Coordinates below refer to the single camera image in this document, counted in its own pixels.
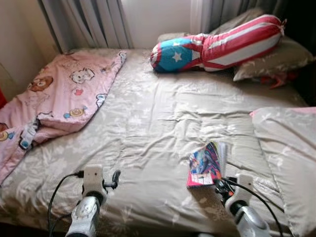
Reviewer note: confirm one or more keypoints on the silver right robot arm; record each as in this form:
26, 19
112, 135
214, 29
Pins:
249, 219

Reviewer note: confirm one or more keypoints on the large grey floral pillow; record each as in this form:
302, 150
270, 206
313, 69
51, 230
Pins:
286, 158

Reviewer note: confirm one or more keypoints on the grey curtain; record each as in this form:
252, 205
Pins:
84, 22

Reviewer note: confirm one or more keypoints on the dark grey pillow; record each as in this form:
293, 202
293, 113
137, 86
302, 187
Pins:
242, 19

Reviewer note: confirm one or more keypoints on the red white striped star bolster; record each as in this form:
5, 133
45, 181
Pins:
232, 44

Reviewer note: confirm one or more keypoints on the red cloth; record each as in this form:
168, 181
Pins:
281, 80

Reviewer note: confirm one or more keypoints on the colourful comic book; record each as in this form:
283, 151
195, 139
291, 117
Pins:
202, 165

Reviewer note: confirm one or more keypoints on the pink cartoon print blanket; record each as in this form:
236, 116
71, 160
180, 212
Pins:
64, 94

